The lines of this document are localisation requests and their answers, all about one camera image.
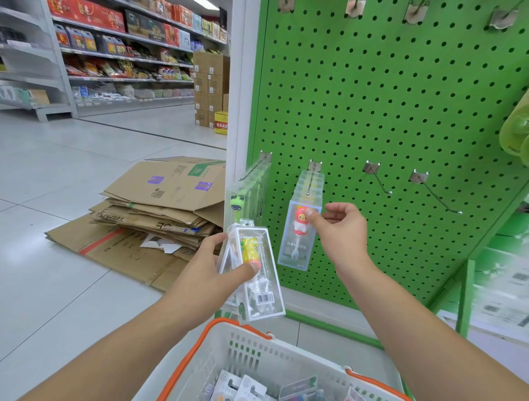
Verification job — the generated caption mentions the stack of brown cartons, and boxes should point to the stack of brown cartons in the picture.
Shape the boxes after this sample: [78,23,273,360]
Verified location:
[192,51,231,129]

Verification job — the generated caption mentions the person's right forearm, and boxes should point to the person's right forearm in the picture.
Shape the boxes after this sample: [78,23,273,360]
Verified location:
[339,256,529,401]

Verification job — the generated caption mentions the clear yellow cartoon toothbrush box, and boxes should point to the clear yellow cartoon toothbrush box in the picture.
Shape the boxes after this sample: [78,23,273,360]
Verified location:
[227,225,286,323]

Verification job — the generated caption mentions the bundle of clear kids toothbrushes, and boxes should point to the bundle of clear kids toothbrushes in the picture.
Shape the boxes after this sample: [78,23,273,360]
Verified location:
[225,153,274,228]

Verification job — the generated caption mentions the person's left forearm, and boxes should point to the person's left forearm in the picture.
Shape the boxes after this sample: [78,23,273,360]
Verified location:
[20,301,216,401]

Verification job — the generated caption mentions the white endcap shelf unit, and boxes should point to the white endcap shelf unit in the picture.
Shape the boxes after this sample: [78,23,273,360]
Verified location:
[0,0,75,123]

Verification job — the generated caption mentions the person's right hand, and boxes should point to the person's right hand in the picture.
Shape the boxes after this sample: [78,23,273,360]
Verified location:
[307,202,370,271]

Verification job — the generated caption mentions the row of green pink packs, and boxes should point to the row of green pink packs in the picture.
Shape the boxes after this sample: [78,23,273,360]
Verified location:
[498,91,529,166]

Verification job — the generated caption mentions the pile of flattened cardboard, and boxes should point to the pile of flattened cardboard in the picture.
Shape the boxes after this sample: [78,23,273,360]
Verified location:
[45,155,226,292]

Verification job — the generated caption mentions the stocked store shelves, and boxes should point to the stocked store shelves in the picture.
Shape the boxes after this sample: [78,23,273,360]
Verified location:
[45,0,228,109]

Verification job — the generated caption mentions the green pegboard display rack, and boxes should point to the green pegboard display rack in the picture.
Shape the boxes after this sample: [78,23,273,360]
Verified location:
[244,0,529,389]

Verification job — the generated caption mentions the person's left hand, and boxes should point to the person's left hand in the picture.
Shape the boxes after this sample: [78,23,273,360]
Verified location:
[165,233,259,327]

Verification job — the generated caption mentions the white orange shopping basket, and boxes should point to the white orange shopping basket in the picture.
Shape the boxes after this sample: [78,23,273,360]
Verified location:
[157,318,410,401]

